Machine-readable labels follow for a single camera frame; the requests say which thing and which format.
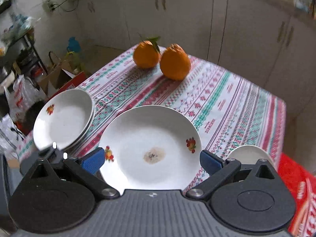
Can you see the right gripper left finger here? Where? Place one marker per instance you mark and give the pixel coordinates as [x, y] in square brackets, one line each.
[83, 171]

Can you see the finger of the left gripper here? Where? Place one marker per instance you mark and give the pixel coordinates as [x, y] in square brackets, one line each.
[51, 154]

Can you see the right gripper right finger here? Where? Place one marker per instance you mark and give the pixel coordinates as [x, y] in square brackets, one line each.
[220, 173]

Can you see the white plate underneath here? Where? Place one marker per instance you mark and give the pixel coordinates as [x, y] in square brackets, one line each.
[78, 116]

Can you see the white bowl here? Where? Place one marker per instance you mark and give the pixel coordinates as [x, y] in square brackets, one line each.
[250, 154]

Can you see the white plate with fruit print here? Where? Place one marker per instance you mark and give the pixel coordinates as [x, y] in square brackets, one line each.
[48, 124]

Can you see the white plate with stain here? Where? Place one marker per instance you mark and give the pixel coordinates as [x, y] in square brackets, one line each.
[150, 147]

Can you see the white plastic bag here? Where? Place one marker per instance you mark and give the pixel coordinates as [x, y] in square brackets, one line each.
[23, 96]

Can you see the brown cardboard box on floor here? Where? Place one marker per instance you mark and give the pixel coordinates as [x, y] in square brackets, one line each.
[64, 73]

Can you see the red cardboard box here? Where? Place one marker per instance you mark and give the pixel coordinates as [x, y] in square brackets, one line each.
[301, 184]

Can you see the orange without leaf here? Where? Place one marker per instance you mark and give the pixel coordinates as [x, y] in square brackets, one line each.
[175, 63]

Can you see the orange with leaf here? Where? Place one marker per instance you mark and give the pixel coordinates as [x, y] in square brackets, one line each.
[147, 53]

